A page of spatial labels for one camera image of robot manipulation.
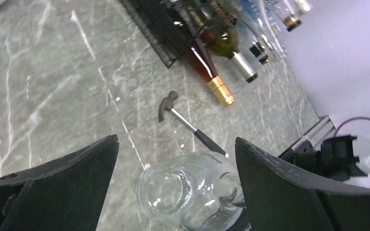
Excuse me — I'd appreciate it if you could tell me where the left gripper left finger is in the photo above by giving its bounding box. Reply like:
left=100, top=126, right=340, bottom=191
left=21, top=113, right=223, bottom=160
left=0, top=135, right=119, bottom=231

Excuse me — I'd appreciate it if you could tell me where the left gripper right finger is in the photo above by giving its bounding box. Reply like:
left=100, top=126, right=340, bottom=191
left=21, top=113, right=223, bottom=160
left=235, top=137, right=370, bottom=231

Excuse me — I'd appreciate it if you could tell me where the round clear glass bottle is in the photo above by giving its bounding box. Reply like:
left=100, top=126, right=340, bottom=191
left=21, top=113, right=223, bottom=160
left=136, top=151, right=246, bottom=231

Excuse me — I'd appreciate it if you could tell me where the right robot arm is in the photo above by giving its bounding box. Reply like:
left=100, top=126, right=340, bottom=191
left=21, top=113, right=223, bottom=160
left=279, top=135, right=370, bottom=182

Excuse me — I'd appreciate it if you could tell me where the red wine bottle gold cap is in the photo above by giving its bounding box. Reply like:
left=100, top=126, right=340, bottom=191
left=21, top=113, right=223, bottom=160
left=182, top=38, right=235, bottom=107

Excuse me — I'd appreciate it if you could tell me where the green wine bottle silver cap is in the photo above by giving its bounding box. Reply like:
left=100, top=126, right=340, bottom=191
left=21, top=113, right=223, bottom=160
left=201, top=19, right=258, bottom=83

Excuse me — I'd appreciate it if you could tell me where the blue label clear bottle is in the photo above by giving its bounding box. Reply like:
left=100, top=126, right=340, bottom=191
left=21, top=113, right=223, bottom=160
left=218, top=0, right=286, bottom=60

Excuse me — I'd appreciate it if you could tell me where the clear bottle white label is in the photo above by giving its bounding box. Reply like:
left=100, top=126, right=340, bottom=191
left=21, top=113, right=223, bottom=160
left=268, top=0, right=311, bottom=32

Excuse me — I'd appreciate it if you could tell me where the small grey hammer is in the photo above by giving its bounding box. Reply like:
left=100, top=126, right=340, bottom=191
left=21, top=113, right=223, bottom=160
left=158, top=91, right=229, bottom=157

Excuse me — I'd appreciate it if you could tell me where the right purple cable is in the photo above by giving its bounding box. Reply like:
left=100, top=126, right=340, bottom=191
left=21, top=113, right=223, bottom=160
left=332, top=116, right=370, bottom=138

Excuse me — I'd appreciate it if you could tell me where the black wire wine rack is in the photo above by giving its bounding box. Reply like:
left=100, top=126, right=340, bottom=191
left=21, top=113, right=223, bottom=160
left=120, top=0, right=235, bottom=68

